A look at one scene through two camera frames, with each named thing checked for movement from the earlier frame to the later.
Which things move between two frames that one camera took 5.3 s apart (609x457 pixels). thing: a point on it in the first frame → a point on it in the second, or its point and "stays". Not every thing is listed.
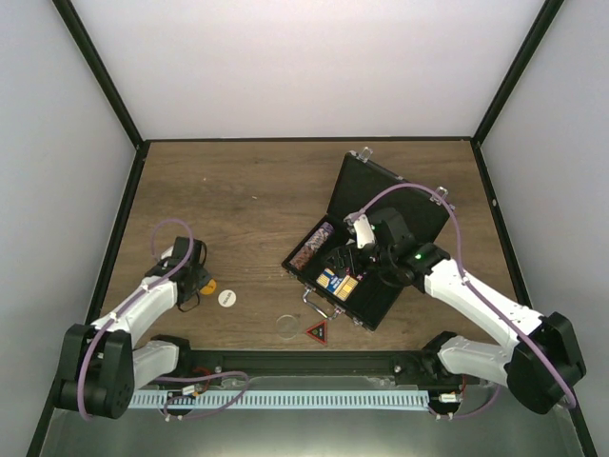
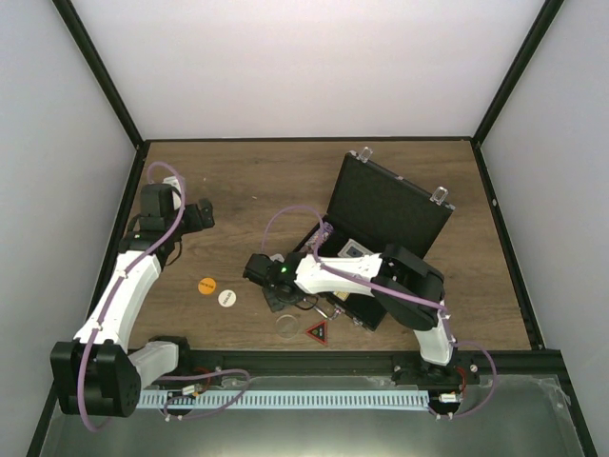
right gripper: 340,254 → 275,305
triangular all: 319,331 stays
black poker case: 367,185 stays
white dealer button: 226,298 stays
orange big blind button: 209,288 stays
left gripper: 205,278 → 197,224
